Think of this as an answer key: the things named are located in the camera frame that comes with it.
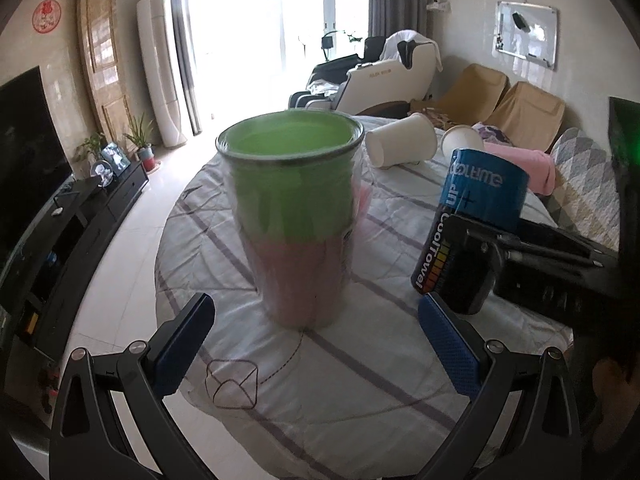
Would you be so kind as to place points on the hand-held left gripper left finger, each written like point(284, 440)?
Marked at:
point(181, 347)

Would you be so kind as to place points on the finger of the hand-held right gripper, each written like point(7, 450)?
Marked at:
point(550, 234)
point(477, 265)

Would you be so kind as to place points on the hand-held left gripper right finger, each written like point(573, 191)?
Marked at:
point(450, 350)

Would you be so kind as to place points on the blue and black can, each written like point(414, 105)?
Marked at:
point(482, 185)

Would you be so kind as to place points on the green and pink cups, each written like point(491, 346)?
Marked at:
point(295, 200)

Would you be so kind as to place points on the small white paper cup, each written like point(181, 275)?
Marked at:
point(462, 139)

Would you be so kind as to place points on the large white paper cup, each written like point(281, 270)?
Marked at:
point(400, 142)

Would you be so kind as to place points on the person's right hand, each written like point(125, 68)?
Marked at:
point(607, 377)

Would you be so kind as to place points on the grey diamond quilted cover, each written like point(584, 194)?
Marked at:
point(580, 175)

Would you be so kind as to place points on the pink blanket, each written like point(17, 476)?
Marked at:
point(525, 165)

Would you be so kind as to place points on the purple patterned cloth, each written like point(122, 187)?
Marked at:
point(492, 133)

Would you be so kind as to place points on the beige covered sofa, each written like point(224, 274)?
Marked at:
point(505, 105)

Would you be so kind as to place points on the black television cabinet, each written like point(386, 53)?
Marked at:
point(65, 260)

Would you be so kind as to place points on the white massage chair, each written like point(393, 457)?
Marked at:
point(390, 77)

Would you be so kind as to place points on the potted plant in red pot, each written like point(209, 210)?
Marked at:
point(142, 142)

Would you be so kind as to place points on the small green potted plant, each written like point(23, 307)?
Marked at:
point(91, 147)

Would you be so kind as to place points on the white towel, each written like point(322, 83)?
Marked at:
point(417, 42)

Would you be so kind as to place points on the black television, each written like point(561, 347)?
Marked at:
point(27, 160)

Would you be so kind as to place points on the white standing air conditioner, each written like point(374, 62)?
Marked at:
point(162, 70)

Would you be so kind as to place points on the grey striped curtain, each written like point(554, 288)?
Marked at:
point(182, 45)

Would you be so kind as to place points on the photo frame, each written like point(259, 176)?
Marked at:
point(115, 158)

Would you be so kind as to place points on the wall whiteboard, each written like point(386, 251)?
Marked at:
point(526, 35)

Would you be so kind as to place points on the small white wall shelf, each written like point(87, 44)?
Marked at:
point(439, 6)

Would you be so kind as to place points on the red round wall decoration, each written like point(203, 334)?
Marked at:
point(46, 16)

